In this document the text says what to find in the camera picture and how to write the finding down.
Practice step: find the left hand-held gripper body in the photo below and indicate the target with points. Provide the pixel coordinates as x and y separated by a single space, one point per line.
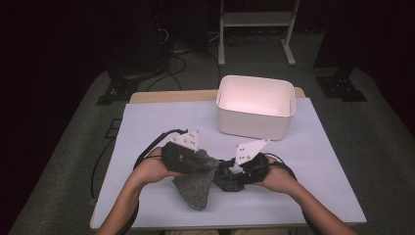
186 140

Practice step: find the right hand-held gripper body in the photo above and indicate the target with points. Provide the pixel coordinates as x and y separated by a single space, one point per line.
248 150

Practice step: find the white plastic bin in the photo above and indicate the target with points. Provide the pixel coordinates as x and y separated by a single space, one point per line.
254 124

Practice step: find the grey fuzzy cloth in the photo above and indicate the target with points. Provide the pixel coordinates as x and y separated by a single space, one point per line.
195 189

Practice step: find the person's right hand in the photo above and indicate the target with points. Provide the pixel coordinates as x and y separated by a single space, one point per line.
279 178

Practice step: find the person's left hand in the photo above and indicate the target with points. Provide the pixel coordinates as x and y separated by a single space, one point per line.
150 168

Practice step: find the black stand base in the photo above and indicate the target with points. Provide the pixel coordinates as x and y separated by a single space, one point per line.
341 88
119 89

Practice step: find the white metal stand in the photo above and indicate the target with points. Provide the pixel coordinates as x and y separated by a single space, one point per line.
257 19

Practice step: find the black square floor frame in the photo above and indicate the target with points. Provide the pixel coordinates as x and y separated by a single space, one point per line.
108 128

